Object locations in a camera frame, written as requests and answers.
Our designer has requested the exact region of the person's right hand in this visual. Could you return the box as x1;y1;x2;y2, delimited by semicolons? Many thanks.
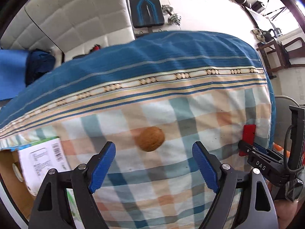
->
266;181;305;226

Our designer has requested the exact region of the cardboard box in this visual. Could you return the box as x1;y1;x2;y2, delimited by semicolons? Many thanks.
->
0;136;81;227

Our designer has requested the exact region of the black blue weight bench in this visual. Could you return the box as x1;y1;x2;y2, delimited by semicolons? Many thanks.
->
125;0;165;28

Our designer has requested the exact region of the brown walnut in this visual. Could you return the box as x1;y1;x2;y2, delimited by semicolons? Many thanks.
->
136;126;165;152

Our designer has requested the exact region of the red rectangular box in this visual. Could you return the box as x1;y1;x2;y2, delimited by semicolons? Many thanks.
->
239;124;257;156

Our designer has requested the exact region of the dark wooden chair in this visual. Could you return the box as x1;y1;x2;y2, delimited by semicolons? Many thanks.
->
256;37;305;79

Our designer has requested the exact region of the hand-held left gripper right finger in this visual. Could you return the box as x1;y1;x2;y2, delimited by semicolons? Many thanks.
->
192;141;279;229

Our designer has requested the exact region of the orange patterned cushion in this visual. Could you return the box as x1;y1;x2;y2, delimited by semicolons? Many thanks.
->
274;143;291;158

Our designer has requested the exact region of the plaid blue bordered blanket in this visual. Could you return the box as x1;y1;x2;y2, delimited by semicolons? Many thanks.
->
0;31;277;229

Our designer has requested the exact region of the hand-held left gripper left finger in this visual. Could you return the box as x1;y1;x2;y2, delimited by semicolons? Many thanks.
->
28;141;116;229

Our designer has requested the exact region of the wide grey quilted cushion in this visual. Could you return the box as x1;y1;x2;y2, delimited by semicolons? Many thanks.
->
24;0;136;53

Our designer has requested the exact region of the narrow grey quilted cushion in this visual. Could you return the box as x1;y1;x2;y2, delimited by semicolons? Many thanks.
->
0;5;65;53

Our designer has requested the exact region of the blue cloth on sofa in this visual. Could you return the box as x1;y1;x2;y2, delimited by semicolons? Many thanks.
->
0;50;31;101

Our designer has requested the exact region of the chrome dumbbell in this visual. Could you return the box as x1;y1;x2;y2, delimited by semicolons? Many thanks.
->
161;4;182;25

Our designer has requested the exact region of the white round tin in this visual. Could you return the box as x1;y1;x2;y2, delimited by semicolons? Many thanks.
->
12;163;24;183

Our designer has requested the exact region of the pair of white shoes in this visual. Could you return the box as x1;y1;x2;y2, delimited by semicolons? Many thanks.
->
253;29;266;42

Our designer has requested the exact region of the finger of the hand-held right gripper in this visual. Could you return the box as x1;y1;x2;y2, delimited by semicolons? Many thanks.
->
238;140;256;156
253;143;284;159

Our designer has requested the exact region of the dark blue cloth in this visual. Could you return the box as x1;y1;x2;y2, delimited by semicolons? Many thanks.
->
25;49;56;86

